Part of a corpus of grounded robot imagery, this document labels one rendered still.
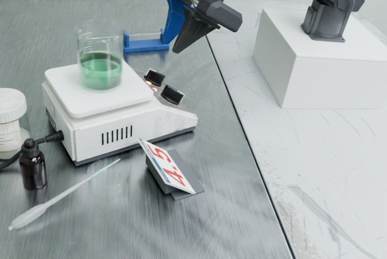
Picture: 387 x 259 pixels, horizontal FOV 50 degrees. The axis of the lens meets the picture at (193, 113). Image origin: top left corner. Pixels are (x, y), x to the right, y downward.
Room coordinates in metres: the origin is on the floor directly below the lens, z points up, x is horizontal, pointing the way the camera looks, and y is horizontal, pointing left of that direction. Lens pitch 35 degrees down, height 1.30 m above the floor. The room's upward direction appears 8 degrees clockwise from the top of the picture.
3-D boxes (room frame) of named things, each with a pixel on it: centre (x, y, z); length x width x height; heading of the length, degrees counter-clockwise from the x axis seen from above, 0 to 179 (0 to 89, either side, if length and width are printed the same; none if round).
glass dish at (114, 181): (0.39, 0.10, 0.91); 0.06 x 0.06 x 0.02
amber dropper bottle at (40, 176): (0.37, 0.19, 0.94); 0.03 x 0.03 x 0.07
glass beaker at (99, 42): (0.49, 0.13, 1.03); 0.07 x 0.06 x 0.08; 150
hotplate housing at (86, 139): (0.51, 0.12, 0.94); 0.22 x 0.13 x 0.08; 127
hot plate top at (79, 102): (0.49, 0.14, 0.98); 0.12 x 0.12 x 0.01; 37
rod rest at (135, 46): (0.78, 0.12, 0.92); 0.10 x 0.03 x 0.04; 116
